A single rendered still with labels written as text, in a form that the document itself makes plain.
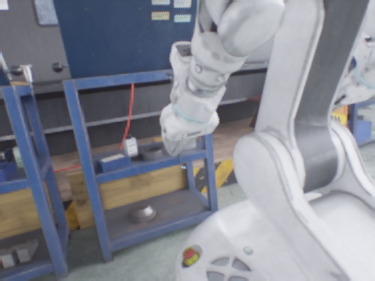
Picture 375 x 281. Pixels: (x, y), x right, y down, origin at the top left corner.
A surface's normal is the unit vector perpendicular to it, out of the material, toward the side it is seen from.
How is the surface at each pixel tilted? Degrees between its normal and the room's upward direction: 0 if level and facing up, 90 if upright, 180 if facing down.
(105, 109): 90
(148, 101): 90
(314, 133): 70
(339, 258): 27
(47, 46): 87
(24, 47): 87
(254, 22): 134
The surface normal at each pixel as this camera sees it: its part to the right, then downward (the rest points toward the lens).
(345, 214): 0.06, -0.81
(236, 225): 0.33, -0.15
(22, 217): 0.38, 0.20
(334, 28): 0.40, 0.52
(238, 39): 0.19, 0.93
